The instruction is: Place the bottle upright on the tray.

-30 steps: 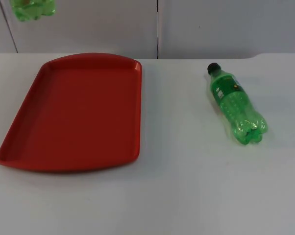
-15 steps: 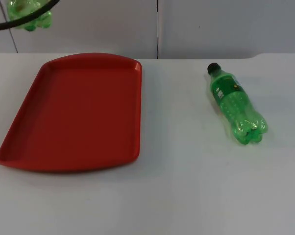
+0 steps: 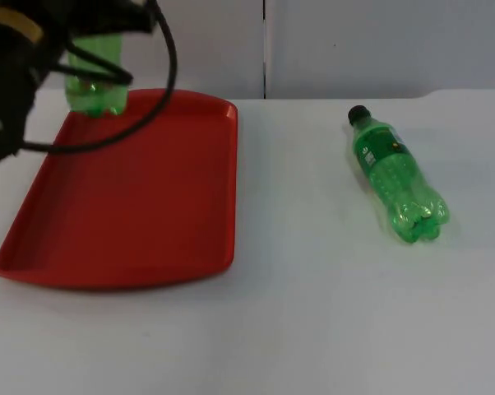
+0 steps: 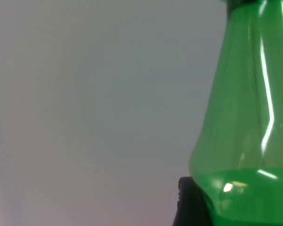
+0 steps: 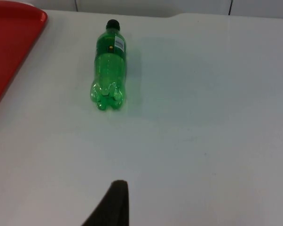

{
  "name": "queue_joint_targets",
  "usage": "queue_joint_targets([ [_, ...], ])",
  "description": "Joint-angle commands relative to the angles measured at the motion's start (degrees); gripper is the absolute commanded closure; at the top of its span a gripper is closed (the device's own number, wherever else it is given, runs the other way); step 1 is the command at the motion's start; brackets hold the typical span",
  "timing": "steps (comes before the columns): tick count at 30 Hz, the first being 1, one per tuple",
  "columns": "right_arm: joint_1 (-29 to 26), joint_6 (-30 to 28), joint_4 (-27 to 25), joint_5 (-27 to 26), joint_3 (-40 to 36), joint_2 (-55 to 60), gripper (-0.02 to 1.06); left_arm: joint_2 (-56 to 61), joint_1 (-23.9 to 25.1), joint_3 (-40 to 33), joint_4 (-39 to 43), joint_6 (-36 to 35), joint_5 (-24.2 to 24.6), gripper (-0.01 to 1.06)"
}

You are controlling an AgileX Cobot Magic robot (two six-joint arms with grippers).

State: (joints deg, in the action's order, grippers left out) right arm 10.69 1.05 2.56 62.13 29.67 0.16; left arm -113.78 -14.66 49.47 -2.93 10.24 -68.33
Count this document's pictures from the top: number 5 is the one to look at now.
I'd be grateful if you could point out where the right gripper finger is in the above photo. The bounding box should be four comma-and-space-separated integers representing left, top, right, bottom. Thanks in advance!
81, 180, 129, 226

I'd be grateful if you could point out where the green plastic bottle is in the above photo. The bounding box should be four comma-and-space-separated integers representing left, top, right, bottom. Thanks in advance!
88, 19, 128, 111

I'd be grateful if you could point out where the red tray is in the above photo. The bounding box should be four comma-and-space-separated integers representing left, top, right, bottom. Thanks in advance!
0, 0, 49, 114

